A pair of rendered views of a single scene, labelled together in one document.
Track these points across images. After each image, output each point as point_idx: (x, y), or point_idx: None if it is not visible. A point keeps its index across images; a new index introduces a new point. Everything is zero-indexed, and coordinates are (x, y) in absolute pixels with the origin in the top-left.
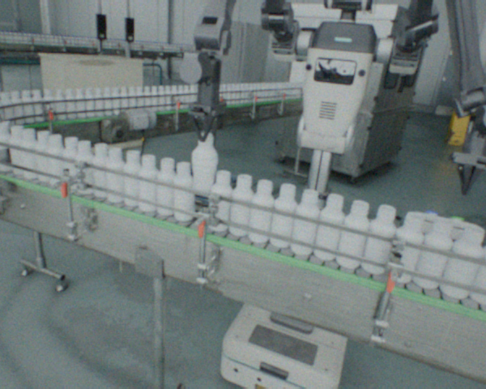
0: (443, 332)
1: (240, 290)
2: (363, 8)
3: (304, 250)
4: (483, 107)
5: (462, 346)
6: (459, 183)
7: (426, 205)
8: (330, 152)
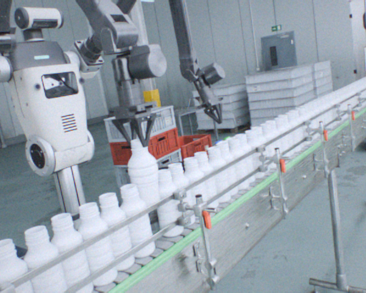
0: (285, 187)
1: (218, 268)
2: (58, 25)
3: (230, 194)
4: (213, 67)
5: (290, 188)
6: None
7: None
8: (77, 164)
